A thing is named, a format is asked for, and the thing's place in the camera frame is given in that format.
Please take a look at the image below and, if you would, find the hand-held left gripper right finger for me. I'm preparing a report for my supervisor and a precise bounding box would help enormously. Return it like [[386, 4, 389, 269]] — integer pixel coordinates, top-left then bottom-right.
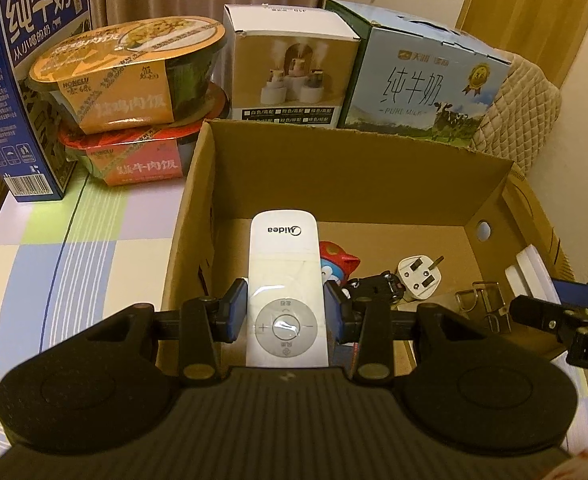
[[323, 280, 484, 382]]

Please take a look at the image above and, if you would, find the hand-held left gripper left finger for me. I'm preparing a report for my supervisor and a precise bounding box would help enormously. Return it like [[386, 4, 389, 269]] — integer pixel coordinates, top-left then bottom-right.
[[91, 278, 249, 381]]

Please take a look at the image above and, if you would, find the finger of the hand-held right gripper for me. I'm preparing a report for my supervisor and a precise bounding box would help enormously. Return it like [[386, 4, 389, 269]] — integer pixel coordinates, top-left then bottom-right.
[[549, 276, 588, 312], [511, 294, 581, 334]]

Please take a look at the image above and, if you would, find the clear plastic cup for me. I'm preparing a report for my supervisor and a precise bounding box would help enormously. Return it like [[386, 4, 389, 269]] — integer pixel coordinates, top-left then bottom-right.
[[503, 244, 558, 302]]

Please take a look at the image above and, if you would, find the tan square box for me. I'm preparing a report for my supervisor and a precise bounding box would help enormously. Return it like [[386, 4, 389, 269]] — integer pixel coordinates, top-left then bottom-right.
[[453, 280, 514, 334]]

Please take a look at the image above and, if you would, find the small toy car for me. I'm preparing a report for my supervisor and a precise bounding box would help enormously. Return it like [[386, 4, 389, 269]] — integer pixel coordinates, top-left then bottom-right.
[[345, 269, 406, 307]]

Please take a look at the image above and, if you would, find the red blue cat figure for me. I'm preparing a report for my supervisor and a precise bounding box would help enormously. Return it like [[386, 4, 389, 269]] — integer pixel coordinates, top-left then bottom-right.
[[318, 240, 363, 292]]

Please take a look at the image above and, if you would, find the white remote control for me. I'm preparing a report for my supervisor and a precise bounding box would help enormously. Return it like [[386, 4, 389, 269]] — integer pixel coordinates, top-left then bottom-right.
[[245, 209, 331, 369]]

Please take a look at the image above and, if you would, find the white power plug adapter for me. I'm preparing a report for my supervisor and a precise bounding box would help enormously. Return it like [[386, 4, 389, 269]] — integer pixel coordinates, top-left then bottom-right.
[[397, 254, 445, 304]]

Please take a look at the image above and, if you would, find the brown cardboard box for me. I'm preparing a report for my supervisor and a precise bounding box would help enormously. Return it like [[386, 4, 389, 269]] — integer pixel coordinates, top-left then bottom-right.
[[156, 118, 576, 377]]

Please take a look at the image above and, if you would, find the red instant rice bowl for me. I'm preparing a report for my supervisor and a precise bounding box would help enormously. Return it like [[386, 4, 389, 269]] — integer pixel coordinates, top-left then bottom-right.
[[57, 82, 231, 189]]

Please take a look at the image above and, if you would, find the beige quilted chair cover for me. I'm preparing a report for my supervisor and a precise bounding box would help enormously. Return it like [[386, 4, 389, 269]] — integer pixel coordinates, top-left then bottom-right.
[[471, 52, 563, 174]]

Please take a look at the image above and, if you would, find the white humidifier box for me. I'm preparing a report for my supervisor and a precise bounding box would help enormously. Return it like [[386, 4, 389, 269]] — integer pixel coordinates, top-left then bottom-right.
[[222, 3, 363, 129]]

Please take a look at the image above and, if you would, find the light blue milk box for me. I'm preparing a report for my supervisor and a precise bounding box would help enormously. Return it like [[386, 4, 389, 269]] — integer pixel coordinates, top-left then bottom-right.
[[323, 0, 514, 149]]

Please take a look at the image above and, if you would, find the orange lid instant rice bowl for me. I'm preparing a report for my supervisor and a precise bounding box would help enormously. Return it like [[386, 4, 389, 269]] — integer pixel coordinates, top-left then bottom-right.
[[27, 15, 227, 135]]

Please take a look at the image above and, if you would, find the wooden door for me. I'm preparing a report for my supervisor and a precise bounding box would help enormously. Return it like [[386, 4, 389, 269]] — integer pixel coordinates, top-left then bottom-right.
[[455, 0, 588, 87]]

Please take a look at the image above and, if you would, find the dark blue milk carton box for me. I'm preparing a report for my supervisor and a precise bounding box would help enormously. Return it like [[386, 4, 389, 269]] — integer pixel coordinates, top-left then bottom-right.
[[0, 0, 93, 205]]

